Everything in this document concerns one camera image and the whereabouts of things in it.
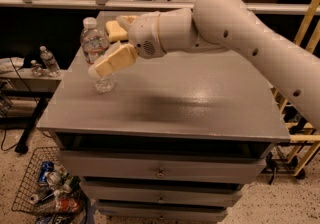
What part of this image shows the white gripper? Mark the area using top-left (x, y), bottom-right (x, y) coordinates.
top-left (88, 12), bottom-right (166, 79)

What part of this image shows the clear plastic water bottle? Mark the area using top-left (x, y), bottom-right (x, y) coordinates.
top-left (80, 17), bottom-right (116, 93)

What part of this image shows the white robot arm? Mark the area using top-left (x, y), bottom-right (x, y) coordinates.
top-left (88, 0), bottom-right (320, 130)

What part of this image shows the tall background water bottle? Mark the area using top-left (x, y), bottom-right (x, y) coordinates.
top-left (40, 46), bottom-right (60, 77)

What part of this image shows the small background water bottle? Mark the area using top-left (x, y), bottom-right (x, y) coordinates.
top-left (31, 60), bottom-right (43, 77)

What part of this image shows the red labelled bottle in basket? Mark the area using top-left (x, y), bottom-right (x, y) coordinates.
top-left (35, 197), bottom-right (82, 214)

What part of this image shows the yellow sponge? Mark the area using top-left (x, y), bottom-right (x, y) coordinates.
top-left (105, 20), bottom-right (127, 42)

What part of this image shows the grey side desk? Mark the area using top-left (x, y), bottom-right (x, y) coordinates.
top-left (0, 69), bottom-right (64, 154)

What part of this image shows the grey drawer cabinet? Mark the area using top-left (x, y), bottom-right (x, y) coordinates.
top-left (38, 51), bottom-right (289, 224)

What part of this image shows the blue soda can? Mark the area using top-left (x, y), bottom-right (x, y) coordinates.
top-left (37, 161), bottom-right (54, 184)

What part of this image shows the black cable on floor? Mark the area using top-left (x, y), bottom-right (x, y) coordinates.
top-left (0, 56), bottom-right (41, 152)

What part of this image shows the wire basket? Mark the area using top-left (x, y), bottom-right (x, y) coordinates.
top-left (12, 147), bottom-right (85, 216)

